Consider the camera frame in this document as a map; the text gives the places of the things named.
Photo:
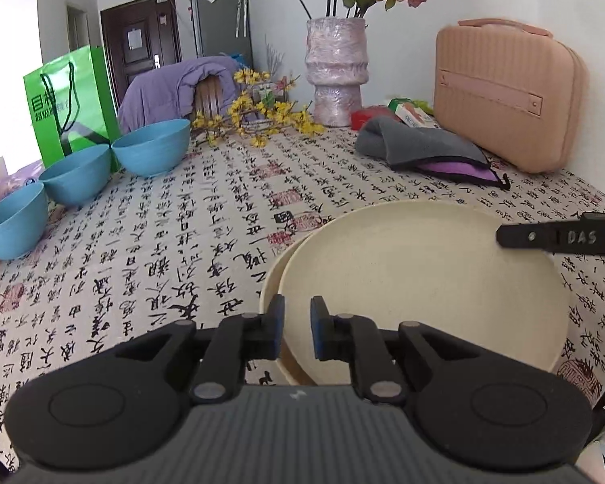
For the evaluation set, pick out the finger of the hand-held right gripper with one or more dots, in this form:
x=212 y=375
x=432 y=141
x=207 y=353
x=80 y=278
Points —
x=534 y=237

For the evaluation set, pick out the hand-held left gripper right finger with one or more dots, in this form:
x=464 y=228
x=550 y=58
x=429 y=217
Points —
x=317 y=330

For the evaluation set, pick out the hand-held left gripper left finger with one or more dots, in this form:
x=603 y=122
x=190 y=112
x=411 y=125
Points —
x=277 y=325

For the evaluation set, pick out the cream plate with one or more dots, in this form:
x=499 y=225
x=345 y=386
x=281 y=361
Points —
x=272 y=282
x=423 y=262

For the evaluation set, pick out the blue bowl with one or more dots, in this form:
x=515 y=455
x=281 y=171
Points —
x=10 y=224
x=151 y=148
x=75 y=176

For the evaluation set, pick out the purple pouch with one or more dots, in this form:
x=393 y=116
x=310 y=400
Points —
x=459 y=171

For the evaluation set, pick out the pink hard case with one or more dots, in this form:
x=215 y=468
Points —
x=504 y=96

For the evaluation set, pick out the grey cloth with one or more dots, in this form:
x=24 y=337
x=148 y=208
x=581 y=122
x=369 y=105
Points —
x=413 y=143

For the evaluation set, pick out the red box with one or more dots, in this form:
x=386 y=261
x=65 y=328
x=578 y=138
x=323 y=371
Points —
x=368 y=117

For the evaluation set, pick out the yellow blossom branch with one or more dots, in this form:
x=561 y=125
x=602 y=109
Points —
x=282 y=116

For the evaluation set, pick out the wooden chair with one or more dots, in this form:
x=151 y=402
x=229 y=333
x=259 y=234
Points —
x=214 y=96

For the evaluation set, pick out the pink textured vase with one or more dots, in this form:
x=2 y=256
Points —
x=337 y=70

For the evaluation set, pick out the purple jacket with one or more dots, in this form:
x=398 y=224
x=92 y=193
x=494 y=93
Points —
x=166 y=90

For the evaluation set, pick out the pale dried grass stems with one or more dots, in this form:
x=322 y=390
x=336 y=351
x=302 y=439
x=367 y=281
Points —
x=275 y=58

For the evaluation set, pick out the blue plastic bag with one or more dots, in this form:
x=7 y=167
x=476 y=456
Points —
x=237 y=59

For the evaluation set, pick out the purple tissue pack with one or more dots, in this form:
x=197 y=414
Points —
x=25 y=179

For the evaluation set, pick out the green paper bag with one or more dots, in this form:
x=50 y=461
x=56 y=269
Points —
x=55 y=106

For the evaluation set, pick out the grey refrigerator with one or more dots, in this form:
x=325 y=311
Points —
x=219 y=15

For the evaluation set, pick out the dark entrance door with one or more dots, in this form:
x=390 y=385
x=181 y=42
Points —
x=141 y=35

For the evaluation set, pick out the clear umbrella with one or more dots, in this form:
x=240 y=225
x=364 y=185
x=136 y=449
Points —
x=240 y=5

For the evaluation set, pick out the side room door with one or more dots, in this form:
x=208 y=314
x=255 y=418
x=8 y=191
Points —
x=78 y=27

